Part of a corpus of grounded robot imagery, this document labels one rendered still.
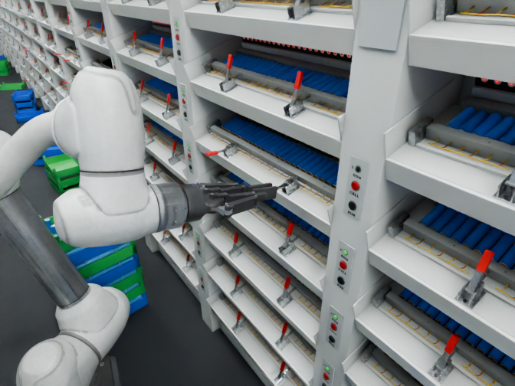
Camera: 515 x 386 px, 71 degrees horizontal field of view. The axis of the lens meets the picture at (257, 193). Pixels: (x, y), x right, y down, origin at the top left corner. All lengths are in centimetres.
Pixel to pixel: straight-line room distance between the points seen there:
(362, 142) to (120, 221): 43
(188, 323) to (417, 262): 130
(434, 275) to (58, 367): 95
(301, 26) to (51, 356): 102
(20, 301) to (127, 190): 165
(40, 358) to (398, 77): 109
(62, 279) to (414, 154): 100
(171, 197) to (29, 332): 147
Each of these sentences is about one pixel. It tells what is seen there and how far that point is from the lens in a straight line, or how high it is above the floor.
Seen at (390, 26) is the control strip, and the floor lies 131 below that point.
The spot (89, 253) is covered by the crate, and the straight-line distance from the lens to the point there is 163.
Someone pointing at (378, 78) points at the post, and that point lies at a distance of 62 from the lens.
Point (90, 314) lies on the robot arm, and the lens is 126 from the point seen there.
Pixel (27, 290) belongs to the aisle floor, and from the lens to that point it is 227.
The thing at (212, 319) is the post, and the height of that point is 8.
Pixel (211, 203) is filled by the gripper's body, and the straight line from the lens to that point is 71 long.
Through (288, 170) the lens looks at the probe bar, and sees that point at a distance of 90.
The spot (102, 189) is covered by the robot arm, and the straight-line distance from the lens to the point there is 61.
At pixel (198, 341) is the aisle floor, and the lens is 175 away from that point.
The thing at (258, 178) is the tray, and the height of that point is 93.
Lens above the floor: 136
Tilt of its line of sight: 30 degrees down
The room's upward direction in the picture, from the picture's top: straight up
